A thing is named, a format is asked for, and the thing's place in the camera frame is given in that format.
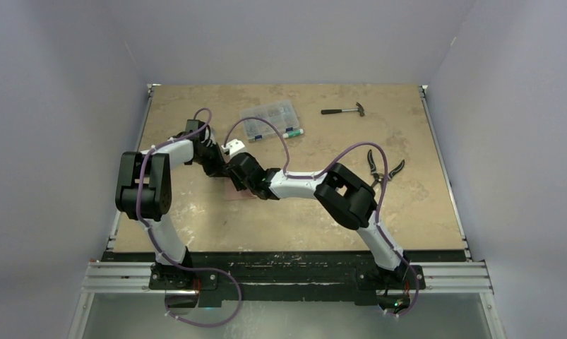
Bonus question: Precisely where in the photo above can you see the pink envelope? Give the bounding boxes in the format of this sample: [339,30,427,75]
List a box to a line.
[224,182,255,201]

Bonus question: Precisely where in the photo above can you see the green white glue stick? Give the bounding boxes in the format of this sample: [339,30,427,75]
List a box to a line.
[282,129,304,139]

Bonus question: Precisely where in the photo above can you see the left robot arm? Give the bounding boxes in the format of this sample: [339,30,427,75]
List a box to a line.
[115,119,228,289]

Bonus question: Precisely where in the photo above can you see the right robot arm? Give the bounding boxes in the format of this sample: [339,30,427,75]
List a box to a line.
[226,153,423,291]

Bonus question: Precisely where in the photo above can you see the clear plastic screw box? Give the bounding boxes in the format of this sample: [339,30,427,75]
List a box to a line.
[240,100,300,141]

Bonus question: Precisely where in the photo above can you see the black pliers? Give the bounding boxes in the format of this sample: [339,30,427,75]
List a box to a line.
[366,149,406,191]

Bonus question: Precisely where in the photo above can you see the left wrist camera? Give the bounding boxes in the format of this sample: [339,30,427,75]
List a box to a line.
[221,139,246,158]

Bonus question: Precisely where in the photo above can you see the black base frame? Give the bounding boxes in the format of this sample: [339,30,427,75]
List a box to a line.
[101,250,467,311]

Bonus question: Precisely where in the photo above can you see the black handled hammer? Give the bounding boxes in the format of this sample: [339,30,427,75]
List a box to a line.
[321,102,366,117]

